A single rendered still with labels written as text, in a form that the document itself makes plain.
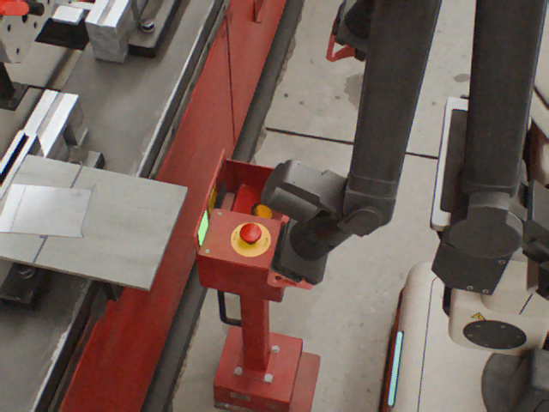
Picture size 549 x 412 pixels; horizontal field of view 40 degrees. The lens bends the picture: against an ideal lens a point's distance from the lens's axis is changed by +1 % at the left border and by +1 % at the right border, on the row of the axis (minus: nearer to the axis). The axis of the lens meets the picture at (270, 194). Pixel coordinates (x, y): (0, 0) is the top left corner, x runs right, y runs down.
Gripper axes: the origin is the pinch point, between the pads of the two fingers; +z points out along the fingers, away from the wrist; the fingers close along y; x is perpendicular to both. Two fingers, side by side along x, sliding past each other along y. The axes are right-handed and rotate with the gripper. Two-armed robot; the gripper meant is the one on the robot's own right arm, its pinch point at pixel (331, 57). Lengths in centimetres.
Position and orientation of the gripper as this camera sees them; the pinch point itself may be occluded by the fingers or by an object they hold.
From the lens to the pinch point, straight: 134.9
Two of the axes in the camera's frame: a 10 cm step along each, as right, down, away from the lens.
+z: -4.4, 4.3, 7.9
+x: 8.7, 4.2, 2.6
